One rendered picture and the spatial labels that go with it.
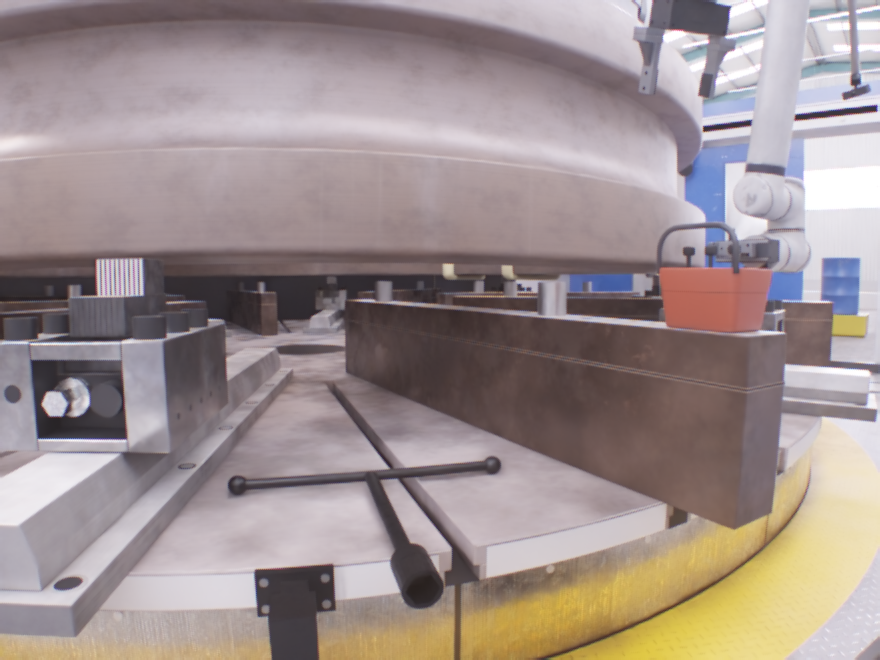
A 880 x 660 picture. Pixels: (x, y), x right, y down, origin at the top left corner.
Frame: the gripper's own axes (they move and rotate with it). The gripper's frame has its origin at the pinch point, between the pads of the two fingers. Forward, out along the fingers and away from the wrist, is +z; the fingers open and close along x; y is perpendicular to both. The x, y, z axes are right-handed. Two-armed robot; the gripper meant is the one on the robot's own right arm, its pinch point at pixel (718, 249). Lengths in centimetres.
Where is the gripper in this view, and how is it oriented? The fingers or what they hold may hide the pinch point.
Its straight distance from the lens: 126.5
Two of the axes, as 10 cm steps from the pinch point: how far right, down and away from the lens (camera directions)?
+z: -8.8, 0.4, -4.8
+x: 4.8, 0.8, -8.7
